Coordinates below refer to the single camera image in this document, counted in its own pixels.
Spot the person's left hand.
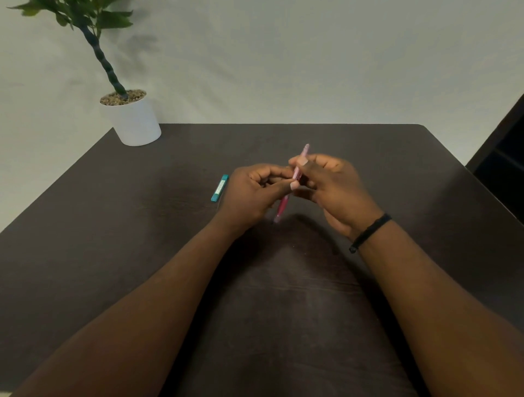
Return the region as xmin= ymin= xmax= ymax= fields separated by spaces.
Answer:
xmin=212 ymin=164 xmax=301 ymax=239

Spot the person's right hand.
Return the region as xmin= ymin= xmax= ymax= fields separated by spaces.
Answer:
xmin=288 ymin=154 xmax=384 ymax=242

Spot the pink mechanical pencil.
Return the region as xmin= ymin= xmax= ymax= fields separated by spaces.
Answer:
xmin=273 ymin=143 xmax=310 ymax=224

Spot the person's right forearm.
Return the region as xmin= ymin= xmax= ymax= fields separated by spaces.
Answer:
xmin=355 ymin=219 xmax=524 ymax=397

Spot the person's left forearm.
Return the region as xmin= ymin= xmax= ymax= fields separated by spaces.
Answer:
xmin=11 ymin=213 xmax=254 ymax=397

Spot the teal pencil lead case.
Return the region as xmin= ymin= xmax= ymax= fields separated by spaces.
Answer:
xmin=211 ymin=175 xmax=229 ymax=203

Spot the black wristband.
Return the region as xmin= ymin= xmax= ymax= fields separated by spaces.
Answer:
xmin=349 ymin=213 xmax=393 ymax=254

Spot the white plant pot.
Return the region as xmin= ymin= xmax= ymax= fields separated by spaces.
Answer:
xmin=99 ymin=89 xmax=162 ymax=147

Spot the dark cabinet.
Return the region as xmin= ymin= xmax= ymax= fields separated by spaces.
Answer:
xmin=465 ymin=93 xmax=524 ymax=225

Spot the green potted plant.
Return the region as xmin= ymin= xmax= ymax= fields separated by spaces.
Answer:
xmin=7 ymin=0 xmax=134 ymax=100

